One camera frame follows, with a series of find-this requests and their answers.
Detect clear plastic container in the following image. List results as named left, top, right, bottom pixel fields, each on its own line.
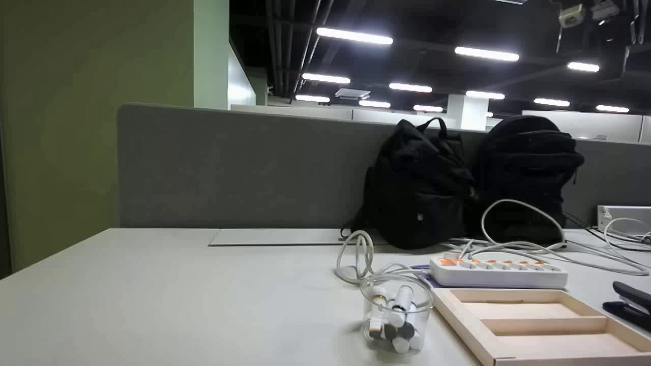
left=361, top=266, right=437, bottom=356

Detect wooden two-compartment tray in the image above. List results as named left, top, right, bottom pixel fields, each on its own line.
left=432, top=287, right=651, bottom=366

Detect ceiling light tube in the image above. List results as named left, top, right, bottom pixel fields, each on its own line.
left=314, top=24, right=396, bottom=50
left=299, top=72, right=355, bottom=88
left=386, top=79, right=436, bottom=97
left=451, top=45, right=524, bottom=66
left=412, top=103, right=445, bottom=117
left=294, top=91, right=334, bottom=106
left=595, top=103, right=632, bottom=117
left=464, top=88, right=507, bottom=103
left=357, top=99, right=395, bottom=112
left=532, top=97, right=574, bottom=111
left=565, top=59, right=604, bottom=75

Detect gray desk partition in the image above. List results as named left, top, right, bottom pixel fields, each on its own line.
left=116, top=103, right=651, bottom=231

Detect white power strip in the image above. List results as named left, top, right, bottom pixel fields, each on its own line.
left=428, top=250, right=570, bottom=292

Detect large black backpack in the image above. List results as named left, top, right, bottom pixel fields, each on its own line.
left=467, top=115, right=587, bottom=249

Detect white box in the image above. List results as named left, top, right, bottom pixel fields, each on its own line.
left=597, top=203, right=651, bottom=241

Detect black stapler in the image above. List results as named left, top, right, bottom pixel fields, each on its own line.
left=600, top=279, right=651, bottom=335

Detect coiled white cable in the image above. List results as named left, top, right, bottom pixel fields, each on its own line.
left=332, top=228, right=436, bottom=308

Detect black backpack with handle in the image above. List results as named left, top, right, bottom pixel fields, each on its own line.
left=346, top=117, right=478, bottom=250

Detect thick white cable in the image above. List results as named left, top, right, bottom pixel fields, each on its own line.
left=477, top=198, right=570, bottom=249

